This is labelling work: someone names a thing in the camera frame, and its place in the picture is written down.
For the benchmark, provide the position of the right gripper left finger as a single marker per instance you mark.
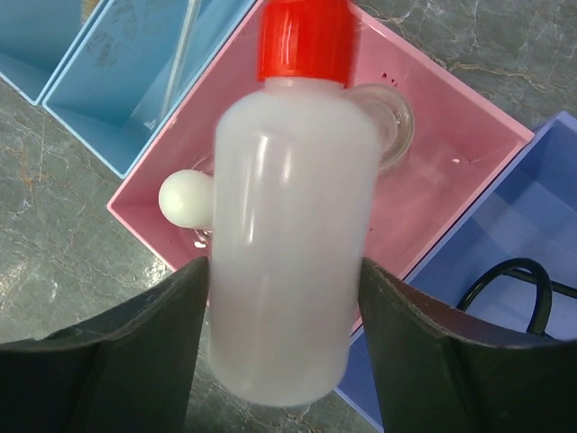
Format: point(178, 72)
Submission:
point(128, 369)

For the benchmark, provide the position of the brown test tube brush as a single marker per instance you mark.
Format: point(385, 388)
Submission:
point(88, 6)

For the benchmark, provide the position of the left light blue bin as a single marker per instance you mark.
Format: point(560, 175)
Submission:
point(38, 38)

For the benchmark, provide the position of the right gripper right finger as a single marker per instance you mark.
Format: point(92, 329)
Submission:
point(438, 369)

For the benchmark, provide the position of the small glass stopper bottle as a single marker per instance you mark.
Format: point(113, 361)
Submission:
point(393, 117)

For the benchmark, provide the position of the glass dropper bottle white bulb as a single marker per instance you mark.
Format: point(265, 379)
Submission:
point(186, 200)

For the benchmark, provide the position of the light blue bin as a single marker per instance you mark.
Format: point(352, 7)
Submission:
point(38, 38)
point(116, 92)

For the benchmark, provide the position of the pink bin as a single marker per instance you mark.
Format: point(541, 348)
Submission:
point(462, 142)

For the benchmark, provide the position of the red cap wash bottle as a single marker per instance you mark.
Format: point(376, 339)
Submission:
point(295, 167)

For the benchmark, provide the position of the black metal ring stand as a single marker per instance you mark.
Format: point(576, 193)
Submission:
point(520, 294)

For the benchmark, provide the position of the large purple bin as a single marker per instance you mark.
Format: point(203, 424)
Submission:
point(527, 211)

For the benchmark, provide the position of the right light blue bin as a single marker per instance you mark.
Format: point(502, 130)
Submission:
point(116, 92)

